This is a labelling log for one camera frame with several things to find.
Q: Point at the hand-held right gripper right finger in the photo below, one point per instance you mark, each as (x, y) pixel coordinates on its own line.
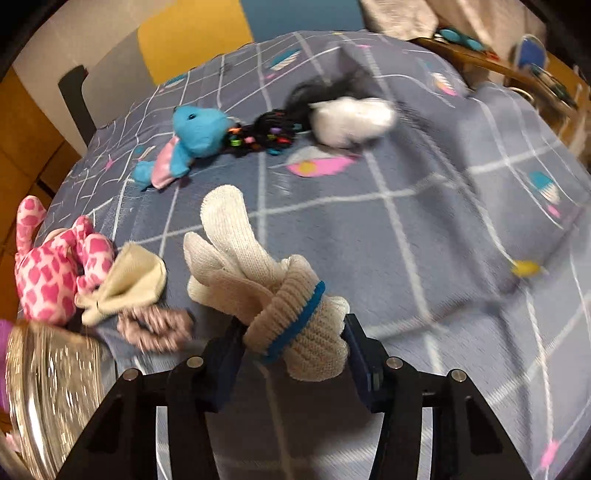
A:
(364, 364)

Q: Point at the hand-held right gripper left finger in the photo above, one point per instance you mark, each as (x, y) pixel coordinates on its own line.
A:
(226, 369)

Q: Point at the white knit glove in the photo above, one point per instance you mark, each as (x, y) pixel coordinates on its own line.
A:
(295, 323)

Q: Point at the pink striped scrunchie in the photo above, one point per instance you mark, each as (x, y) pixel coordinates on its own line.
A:
(157, 326)

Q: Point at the cream cloth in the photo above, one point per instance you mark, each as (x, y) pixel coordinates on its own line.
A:
(134, 277)

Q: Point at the blue grid printed blanket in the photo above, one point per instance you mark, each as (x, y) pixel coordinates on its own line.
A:
(415, 230)

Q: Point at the shiny woven basket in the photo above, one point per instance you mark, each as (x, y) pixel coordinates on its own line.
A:
(51, 392)

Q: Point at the pink spotted plush toy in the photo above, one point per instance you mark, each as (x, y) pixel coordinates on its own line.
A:
(46, 277)

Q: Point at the purple box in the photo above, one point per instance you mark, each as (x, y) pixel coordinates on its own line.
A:
(3, 341)

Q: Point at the blue plush toy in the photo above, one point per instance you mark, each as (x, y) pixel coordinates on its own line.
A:
(203, 129)

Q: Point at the black multicolour beaded toy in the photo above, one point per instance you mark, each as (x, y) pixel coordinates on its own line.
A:
(272, 129)

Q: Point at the white fluffy plush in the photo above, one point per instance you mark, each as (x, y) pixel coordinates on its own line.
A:
(351, 120)

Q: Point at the wooden wardrobe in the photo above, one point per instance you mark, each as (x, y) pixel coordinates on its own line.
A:
(18, 138)

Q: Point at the wooden nightstand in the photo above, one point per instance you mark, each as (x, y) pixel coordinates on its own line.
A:
(485, 62)

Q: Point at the grey yellow blue headboard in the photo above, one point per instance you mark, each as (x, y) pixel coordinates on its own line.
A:
(194, 37)

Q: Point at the teal toy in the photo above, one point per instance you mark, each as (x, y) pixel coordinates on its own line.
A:
(461, 38)

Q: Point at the patterned beige curtain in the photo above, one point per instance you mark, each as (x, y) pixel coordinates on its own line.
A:
(401, 18)

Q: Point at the small blue bag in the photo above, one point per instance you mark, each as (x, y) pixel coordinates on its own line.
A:
(531, 53)

